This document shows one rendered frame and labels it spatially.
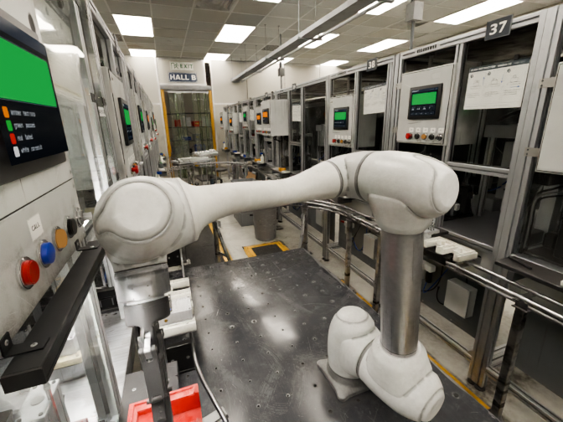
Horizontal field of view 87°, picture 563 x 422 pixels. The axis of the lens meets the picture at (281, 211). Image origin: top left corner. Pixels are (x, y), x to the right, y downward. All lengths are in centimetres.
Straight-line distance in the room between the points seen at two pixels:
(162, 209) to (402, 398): 83
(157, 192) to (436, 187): 51
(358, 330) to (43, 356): 86
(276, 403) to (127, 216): 94
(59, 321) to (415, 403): 84
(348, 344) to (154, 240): 82
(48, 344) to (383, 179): 62
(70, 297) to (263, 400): 84
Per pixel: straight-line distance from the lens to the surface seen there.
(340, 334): 108
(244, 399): 121
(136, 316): 58
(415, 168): 67
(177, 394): 88
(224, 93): 936
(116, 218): 38
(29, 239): 50
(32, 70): 55
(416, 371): 97
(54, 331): 44
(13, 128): 45
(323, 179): 73
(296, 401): 119
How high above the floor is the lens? 159
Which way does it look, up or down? 17 degrees down
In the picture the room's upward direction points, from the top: 1 degrees counter-clockwise
